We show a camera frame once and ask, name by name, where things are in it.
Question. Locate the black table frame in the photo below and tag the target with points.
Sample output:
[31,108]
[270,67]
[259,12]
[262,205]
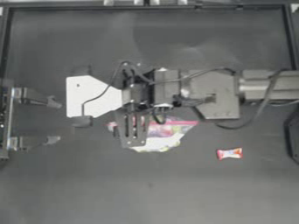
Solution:
[77,5]

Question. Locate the clear bag with pink zip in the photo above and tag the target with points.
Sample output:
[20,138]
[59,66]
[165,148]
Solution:
[163,143]

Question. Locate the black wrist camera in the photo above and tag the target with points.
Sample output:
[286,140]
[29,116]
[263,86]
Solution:
[81,121]

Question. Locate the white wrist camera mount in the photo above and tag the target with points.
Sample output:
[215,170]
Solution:
[76,99]

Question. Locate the red white candy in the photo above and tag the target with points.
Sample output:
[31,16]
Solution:
[229,153]

